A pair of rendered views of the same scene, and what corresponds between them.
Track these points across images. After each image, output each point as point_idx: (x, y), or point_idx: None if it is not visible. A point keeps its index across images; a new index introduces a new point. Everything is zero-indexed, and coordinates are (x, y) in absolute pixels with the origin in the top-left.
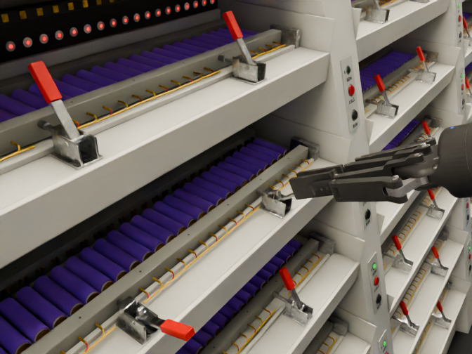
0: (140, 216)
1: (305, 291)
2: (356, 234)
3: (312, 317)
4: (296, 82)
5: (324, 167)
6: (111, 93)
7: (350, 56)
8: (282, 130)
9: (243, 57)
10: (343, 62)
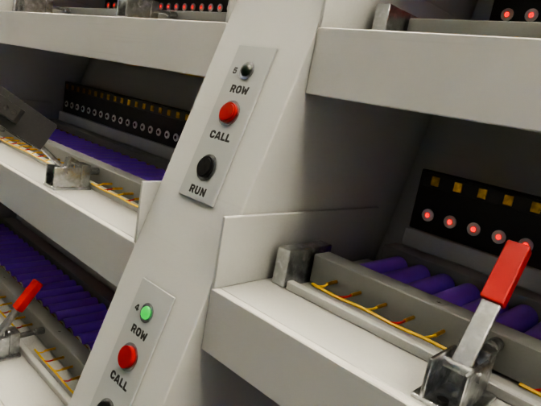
0: (101, 147)
1: (32, 376)
2: (70, 400)
3: None
4: (153, 40)
5: (20, 99)
6: (97, 9)
7: (270, 48)
8: None
9: (149, 0)
10: (242, 51)
